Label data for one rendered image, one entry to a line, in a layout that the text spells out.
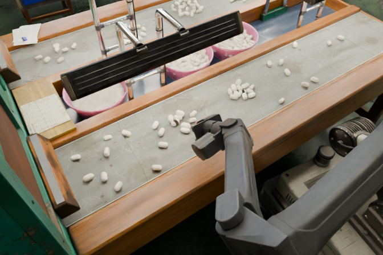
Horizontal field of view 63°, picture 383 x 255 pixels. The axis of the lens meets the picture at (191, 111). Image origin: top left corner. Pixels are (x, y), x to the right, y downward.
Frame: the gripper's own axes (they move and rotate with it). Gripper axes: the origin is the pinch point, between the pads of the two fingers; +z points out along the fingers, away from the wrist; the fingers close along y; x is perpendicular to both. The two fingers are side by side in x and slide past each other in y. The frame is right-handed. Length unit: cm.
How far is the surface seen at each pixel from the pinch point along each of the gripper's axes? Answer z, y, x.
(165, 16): 3.8, -5.0, -37.5
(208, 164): -1.4, 1.3, 13.4
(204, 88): 25.7, -20.5, -6.5
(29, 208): -34, 49, -10
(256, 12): 54, -82, -30
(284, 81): 14, -53, 3
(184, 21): 63, -41, -38
